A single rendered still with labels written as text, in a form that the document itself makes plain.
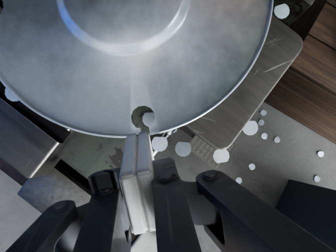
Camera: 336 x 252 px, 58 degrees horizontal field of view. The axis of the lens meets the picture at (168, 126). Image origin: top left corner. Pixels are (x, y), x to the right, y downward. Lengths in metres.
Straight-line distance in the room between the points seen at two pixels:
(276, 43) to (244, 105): 0.07
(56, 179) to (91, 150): 0.06
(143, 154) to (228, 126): 0.15
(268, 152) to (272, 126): 0.09
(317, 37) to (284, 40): 0.53
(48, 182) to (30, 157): 0.07
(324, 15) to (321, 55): 0.10
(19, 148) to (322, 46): 0.71
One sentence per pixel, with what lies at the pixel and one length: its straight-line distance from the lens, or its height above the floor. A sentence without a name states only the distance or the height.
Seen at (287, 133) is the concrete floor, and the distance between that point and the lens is 1.16.
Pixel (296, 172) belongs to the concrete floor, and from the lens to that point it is 1.17.
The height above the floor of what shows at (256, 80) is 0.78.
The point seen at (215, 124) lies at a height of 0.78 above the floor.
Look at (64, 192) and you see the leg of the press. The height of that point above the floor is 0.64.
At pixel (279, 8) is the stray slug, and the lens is 0.50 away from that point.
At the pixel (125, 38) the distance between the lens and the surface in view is 0.30.
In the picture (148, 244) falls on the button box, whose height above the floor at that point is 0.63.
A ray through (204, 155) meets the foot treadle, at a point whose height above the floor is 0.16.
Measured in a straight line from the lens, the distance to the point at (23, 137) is 0.40.
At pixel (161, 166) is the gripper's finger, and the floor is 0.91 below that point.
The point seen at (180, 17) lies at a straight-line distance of 0.31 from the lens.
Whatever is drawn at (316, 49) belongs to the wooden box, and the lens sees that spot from 0.85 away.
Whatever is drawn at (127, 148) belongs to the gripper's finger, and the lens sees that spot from 0.17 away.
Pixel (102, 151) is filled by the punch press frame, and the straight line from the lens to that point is 0.43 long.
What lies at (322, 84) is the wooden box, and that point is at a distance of 0.83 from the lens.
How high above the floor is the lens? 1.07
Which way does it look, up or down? 85 degrees down
